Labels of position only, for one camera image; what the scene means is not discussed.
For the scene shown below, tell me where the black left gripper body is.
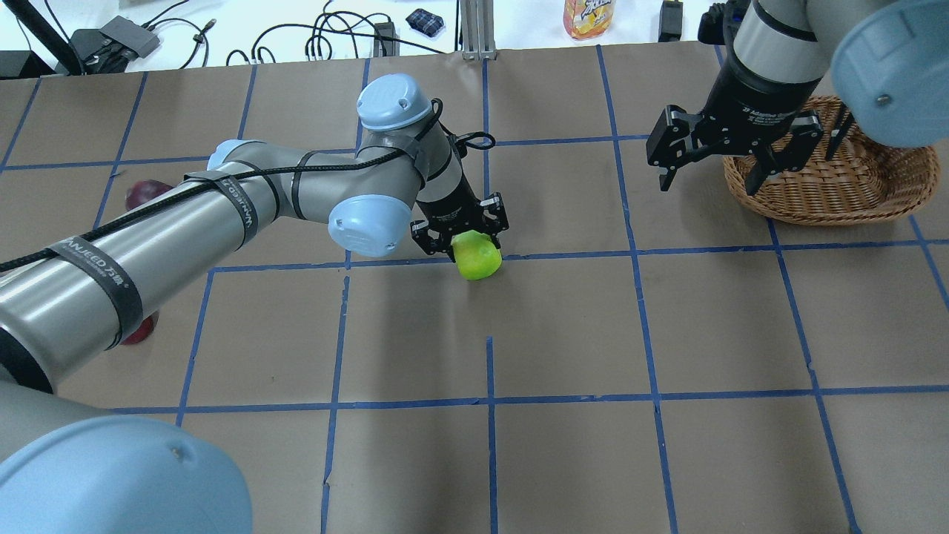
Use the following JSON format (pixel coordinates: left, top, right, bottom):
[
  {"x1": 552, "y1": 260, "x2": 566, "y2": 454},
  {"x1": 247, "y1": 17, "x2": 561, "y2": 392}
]
[{"x1": 410, "y1": 178, "x2": 509, "y2": 256}]

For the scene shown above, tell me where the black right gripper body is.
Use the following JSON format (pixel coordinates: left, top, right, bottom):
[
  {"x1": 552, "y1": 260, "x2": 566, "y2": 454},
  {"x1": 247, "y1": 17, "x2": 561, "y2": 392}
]
[{"x1": 645, "y1": 56, "x2": 821, "y2": 175}]

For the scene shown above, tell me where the green apple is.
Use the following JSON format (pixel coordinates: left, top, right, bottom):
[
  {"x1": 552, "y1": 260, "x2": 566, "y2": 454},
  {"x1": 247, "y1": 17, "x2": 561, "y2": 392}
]
[{"x1": 451, "y1": 230, "x2": 503, "y2": 281}]

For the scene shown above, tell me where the red yellow apple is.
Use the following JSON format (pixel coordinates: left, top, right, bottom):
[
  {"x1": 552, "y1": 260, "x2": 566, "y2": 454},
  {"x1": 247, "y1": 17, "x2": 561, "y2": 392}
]
[{"x1": 121, "y1": 311, "x2": 160, "y2": 346}]

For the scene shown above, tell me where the dark red apple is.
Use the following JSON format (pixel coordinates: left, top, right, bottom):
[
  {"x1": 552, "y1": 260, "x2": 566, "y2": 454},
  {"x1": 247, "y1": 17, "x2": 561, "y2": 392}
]
[{"x1": 125, "y1": 179, "x2": 175, "y2": 212}]

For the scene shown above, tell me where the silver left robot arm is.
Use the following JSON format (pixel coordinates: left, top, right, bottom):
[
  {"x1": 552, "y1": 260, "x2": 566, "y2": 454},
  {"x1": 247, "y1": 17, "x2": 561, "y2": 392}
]
[{"x1": 1, "y1": 73, "x2": 509, "y2": 533}]

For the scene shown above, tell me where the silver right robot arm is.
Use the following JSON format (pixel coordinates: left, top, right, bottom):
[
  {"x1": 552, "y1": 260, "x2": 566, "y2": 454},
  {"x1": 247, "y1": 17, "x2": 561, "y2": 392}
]
[{"x1": 645, "y1": 1, "x2": 948, "y2": 195}]

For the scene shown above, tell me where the woven wicker basket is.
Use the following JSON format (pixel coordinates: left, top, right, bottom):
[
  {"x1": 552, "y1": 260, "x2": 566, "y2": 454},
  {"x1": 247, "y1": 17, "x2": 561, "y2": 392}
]
[{"x1": 723, "y1": 124, "x2": 942, "y2": 226}]

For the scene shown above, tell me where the orange drink bottle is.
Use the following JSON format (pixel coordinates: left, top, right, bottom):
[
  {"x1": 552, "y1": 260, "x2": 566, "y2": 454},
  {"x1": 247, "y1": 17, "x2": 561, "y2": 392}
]
[{"x1": 563, "y1": 0, "x2": 615, "y2": 41}]

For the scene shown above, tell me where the small dark blue pouch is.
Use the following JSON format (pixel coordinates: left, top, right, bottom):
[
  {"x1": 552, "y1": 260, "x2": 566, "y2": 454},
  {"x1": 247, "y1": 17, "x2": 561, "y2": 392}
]
[{"x1": 406, "y1": 9, "x2": 446, "y2": 38}]

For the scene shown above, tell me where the black power adapter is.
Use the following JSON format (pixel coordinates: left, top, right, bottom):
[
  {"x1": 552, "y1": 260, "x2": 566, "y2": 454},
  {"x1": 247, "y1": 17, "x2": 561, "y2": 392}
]
[{"x1": 371, "y1": 21, "x2": 400, "y2": 58}]

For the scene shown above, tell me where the grey usb hub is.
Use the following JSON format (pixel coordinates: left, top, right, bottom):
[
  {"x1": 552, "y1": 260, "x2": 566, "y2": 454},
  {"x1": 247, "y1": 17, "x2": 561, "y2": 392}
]
[{"x1": 99, "y1": 15, "x2": 160, "y2": 58}]

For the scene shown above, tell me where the black monitor stand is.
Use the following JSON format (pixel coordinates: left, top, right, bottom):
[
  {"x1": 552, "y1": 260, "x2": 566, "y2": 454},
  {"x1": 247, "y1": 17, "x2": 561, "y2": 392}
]
[{"x1": 2, "y1": 1, "x2": 87, "y2": 76}]

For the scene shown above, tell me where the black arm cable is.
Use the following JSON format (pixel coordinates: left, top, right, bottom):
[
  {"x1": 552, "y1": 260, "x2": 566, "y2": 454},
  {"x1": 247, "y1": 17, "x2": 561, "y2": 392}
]
[{"x1": 0, "y1": 98, "x2": 496, "y2": 274}]

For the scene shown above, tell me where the aluminium frame post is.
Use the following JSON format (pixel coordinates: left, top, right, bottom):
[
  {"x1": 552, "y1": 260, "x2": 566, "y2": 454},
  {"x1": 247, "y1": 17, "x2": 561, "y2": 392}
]
[{"x1": 457, "y1": 0, "x2": 497, "y2": 61}]

